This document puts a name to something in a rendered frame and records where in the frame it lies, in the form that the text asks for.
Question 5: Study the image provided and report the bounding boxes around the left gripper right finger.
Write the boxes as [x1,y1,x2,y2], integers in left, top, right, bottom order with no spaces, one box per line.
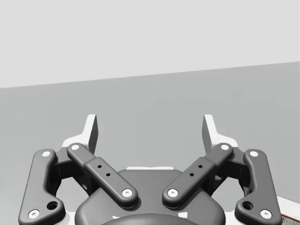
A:
[162,114,281,225]

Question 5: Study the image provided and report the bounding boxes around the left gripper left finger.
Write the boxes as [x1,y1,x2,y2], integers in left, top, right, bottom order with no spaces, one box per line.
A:
[18,114,139,225]

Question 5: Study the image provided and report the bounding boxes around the red carton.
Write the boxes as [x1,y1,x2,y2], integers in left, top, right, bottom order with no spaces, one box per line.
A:
[277,195,300,225]

